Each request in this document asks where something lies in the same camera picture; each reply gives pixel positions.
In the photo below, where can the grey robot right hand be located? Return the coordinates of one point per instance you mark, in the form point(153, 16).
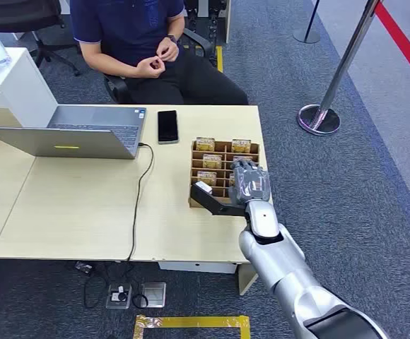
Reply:
point(249, 185)

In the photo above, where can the person's right hand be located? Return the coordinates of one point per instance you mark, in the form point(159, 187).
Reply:
point(150, 67)

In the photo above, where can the person's left hand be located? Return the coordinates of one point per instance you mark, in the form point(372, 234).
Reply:
point(168, 50)

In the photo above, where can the brown cardboard card organizer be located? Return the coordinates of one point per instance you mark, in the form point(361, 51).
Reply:
point(222, 180)

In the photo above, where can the person's right forearm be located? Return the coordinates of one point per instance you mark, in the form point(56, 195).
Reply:
point(110, 61)

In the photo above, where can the person's left forearm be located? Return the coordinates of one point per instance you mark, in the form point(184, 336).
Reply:
point(177, 28)

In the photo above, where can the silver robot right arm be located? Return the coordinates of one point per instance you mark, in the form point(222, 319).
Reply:
point(290, 271)

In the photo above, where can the person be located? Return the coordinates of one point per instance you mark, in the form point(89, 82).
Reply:
point(127, 32)

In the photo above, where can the black wristwatch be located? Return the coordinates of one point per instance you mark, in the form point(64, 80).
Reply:
point(172, 39)

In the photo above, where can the black background equipment rack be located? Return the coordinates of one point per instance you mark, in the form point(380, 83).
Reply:
point(208, 18)

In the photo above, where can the black smartphone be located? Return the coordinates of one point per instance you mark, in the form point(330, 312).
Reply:
point(168, 127)

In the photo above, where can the yellow floor tape strip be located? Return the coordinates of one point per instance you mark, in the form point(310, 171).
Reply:
point(219, 58)

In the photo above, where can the wooden desk leg panel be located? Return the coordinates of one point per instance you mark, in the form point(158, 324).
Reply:
point(246, 278)

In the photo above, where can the grey laptop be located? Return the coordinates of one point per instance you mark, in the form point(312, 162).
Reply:
point(85, 133)

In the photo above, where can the metal floor plate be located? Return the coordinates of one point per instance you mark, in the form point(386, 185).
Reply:
point(153, 295)

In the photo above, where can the floor power socket box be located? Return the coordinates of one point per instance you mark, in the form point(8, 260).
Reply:
point(119, 296)

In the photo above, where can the small black floor adapter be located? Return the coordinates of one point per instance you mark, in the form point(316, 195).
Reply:
point(83, 267)

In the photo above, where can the red barrier belt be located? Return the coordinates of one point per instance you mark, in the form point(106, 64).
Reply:
point(406, 47)

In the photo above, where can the chrome stanchion post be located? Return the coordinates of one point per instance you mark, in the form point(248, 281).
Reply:
point(336, 79)

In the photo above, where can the yellow floor tape frame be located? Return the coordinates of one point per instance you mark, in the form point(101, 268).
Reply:
point(191, 322)

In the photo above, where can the dark stanchion post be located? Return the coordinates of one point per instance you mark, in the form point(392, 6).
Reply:
point(307, 32)

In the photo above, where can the white pedestal box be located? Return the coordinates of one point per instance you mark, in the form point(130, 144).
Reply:
point(17, 91)

